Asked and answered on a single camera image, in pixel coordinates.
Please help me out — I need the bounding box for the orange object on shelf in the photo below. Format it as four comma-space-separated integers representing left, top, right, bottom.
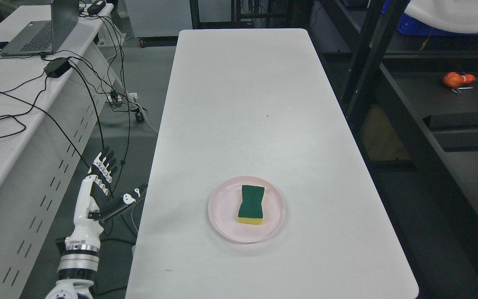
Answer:
442, 72, 476, 88

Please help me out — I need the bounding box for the white cloth sheet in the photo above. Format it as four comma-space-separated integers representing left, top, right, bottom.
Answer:
405, 0, 478, 34

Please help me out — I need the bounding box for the grey open laptop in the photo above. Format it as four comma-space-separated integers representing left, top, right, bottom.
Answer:
0, 0, 80, 56

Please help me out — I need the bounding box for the black power adapter brick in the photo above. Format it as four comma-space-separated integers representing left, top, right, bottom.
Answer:
44, 57, 71, 78

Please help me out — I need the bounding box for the green yellow sponge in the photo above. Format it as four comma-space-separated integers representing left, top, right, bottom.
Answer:
237, 185, 265, 225

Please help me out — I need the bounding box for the white robotic left hand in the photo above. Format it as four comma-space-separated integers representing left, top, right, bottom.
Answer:
64, 147, 148, 252

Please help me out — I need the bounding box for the white power strip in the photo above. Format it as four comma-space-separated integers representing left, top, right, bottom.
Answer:
107, 91, 140, 110

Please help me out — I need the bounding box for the black metal shelf rack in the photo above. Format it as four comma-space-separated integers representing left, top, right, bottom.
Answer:
310, 0, 478, 299

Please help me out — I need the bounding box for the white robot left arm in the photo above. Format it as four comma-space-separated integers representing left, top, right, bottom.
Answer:
45, 244, 100, 299

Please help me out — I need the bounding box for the pink round plate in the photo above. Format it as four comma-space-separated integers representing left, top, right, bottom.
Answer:
207, 176, 285, 243

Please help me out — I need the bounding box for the black power cable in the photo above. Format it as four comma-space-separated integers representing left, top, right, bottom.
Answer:
0, 62, 111, 200

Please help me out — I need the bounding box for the white side desk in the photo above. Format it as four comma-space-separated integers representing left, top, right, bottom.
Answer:
0, 17, 122, 299

